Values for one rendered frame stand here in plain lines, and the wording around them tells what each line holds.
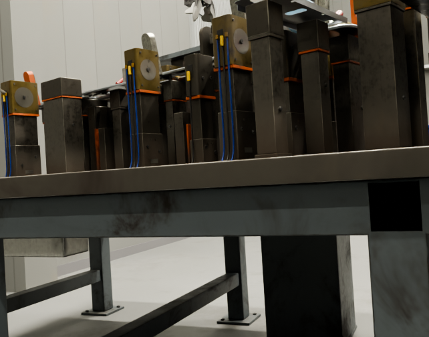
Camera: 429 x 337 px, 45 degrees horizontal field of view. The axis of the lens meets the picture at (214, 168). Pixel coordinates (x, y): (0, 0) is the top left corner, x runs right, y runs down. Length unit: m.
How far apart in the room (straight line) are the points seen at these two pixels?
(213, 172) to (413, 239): 0.30
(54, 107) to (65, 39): 2.66
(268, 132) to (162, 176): 0.23
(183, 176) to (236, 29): 0.52
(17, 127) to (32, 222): 0.95
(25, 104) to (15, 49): 1.74
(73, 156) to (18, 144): 0.27
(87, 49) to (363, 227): 4.03
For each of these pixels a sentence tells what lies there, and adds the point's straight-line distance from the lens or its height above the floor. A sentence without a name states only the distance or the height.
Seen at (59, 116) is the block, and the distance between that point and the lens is 1.77.
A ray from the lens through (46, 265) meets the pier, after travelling 3.76.
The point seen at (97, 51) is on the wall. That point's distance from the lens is 4.75.
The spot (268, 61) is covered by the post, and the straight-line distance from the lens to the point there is 0.95.
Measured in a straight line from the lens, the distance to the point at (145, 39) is 1.55.
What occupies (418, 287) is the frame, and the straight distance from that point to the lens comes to 0.78.
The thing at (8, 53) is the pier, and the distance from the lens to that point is 3.71.
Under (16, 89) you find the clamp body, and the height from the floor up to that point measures 1.03.
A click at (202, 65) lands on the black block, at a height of 0.96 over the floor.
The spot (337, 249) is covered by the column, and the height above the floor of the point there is 0.38.
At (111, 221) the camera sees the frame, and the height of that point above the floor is 0.61.
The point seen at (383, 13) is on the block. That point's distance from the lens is 1.12.
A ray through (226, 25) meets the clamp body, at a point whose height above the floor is 1.02.
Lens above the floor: 0.68
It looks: 1 degrees up
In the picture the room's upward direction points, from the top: 4 degrees counter-clockwise
